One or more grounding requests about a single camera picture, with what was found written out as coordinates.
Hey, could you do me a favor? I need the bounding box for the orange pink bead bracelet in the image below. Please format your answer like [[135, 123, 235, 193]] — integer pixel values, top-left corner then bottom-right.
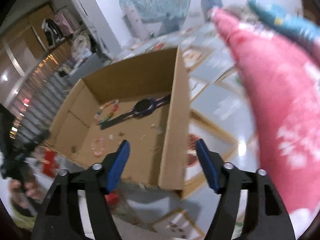
[[90, 136, 106, 158]]

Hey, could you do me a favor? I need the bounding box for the colourful glass bead bracelet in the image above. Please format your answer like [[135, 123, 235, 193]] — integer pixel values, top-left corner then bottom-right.
[[94, 99, 121, 126]]

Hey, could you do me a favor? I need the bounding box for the blue strap watch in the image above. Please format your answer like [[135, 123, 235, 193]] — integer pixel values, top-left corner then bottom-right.
[[99, 94, 171, 130]]

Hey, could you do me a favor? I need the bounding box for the brown cardboard box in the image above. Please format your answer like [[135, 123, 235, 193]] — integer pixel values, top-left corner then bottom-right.
[[47, 48, 190, 191]]

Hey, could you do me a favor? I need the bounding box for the grey box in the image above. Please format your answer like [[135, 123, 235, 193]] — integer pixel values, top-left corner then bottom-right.
[[67, 53, 107, 86]]

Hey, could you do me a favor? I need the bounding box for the red floral quilt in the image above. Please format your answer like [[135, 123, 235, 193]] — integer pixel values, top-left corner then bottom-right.
[[211, 9, 319, 213]]

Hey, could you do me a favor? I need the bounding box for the teal pillow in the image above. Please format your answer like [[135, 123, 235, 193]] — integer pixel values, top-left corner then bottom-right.
[[247, 0, 319, 46]]

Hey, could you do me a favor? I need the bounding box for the blue water jug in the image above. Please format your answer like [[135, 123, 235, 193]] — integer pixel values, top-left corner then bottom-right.
[[201, 0, 223, 22]]

